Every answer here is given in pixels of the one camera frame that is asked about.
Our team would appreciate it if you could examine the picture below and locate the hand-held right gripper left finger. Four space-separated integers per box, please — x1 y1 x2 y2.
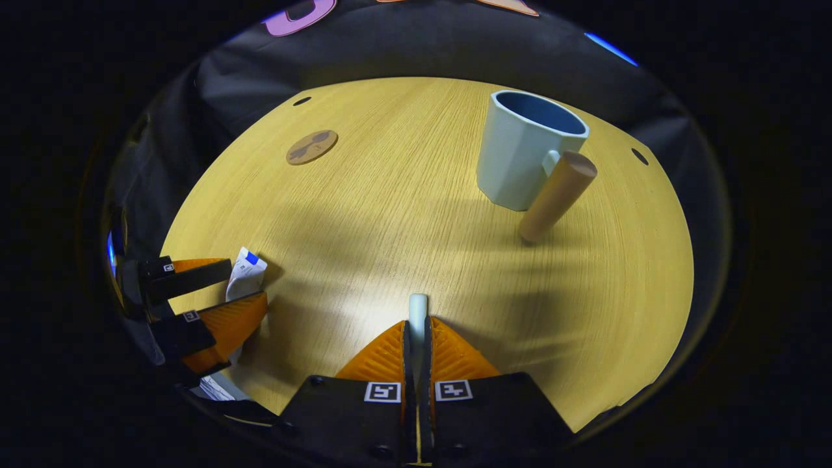
273 320 417 467

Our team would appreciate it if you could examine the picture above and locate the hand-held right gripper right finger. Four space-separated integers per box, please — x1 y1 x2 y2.
421 317 578 467

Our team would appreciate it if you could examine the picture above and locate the light blue cup wooden handle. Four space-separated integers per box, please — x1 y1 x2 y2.
476 90 598 245

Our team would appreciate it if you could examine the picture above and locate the round wooden coaster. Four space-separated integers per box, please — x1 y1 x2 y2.
286 129 339 166

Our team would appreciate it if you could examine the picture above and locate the pale green toothbrush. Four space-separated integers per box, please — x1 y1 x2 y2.
408 294 430 391

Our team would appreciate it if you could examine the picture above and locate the white toothpaste tube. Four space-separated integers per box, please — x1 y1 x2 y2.
197 246 268 401

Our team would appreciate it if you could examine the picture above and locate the wooden desktop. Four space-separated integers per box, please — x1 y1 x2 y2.
159 77 695 433

